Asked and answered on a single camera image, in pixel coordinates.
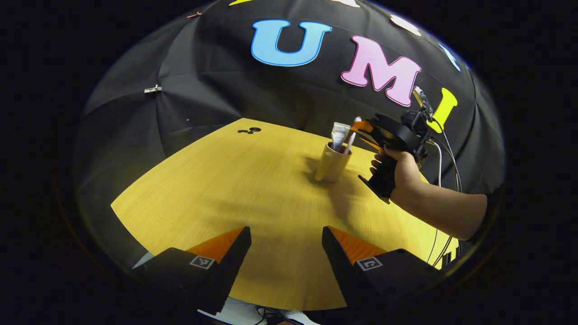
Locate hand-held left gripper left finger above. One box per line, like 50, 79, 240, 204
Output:
133, 226, 252, 316

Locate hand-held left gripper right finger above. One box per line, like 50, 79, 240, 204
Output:
322, 226, 441, 316

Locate pink toothbrush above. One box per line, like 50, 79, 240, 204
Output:
343, 116, 363, 155

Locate white toothpaste tube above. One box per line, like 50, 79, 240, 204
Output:
331, 122, 352, 153

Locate beige cup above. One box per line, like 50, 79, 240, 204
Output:
314, 141, 353, 183

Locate wooden desktop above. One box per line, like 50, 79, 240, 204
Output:
111, 118, 459, 311

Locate black backdrop cloth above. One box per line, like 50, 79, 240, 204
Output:
75, 0, 505, 253

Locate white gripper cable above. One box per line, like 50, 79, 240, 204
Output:
427, 140, 444, 265

